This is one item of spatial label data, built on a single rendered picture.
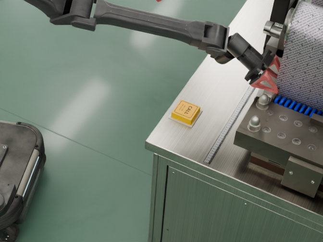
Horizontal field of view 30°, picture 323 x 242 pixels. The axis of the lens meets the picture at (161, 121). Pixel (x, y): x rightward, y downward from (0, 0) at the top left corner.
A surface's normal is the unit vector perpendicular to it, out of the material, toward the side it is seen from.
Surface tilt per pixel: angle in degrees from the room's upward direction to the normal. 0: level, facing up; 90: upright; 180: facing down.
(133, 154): 0
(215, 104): 0
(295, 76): 90
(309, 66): 90
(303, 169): 90
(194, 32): 28
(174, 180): 90
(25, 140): 0
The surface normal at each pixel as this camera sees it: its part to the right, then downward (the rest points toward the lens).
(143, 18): 0.16, -0.26
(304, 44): -0.46, 0.64
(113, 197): 0.05, -0.68
